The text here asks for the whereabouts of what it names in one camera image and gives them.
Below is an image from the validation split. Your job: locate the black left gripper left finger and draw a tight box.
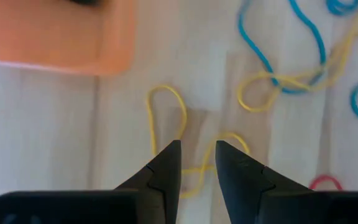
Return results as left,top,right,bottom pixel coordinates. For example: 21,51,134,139
0,139,183,224

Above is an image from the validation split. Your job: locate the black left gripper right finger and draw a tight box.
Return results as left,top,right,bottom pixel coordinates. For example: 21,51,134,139
214,139,358,224

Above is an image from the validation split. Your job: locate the yellow rubber band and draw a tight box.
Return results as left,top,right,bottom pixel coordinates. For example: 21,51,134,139
145,84,251,200
236,9,358,113

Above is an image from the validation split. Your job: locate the red rubber band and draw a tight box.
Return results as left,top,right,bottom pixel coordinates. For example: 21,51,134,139
308,174,344,191

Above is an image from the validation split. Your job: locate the orange translucent plastic bin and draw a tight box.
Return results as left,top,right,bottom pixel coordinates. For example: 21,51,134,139
0,0,137,77

